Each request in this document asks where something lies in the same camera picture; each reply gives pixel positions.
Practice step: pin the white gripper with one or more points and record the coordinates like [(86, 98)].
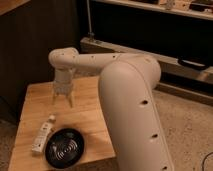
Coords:
[(60, 88)]

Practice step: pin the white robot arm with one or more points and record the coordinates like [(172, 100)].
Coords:
[(125, 89)]

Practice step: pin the white plastic bottle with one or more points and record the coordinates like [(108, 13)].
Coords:
[(42, 135)]

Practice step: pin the black ceramic bowl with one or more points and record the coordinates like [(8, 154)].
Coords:
[(64, 148)]

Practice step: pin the wooden table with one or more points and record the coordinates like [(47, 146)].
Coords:
[(85, 116)]

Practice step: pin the long grey bench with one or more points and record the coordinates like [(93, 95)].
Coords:
[(168, 64)]

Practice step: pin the metal pole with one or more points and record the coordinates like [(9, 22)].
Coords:
[(90, 32)]

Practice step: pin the upper wooden shelf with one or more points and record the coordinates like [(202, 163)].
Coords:
[(177, 7)]

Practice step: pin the black handle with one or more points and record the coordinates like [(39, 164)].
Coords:
[(192, 65)]

